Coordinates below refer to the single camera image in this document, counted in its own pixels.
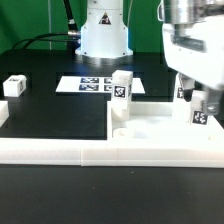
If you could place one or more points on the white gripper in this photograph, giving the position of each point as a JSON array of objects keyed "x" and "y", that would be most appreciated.
[{"x": 206, "y": 67}]

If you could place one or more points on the white square table top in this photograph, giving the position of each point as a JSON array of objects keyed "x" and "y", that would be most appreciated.
[{"x": 152, "y": 122}]

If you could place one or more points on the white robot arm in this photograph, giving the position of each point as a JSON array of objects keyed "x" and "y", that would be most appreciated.
[{"x": 104, "y": 37}]

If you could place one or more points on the white marker tag plate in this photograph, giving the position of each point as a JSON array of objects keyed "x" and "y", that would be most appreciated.
[{"x": 75, "y": 84}]

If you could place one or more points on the white U-shaped obstacle fence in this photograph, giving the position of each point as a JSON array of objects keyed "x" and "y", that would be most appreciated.
[{"x": 111, "y": 153}]

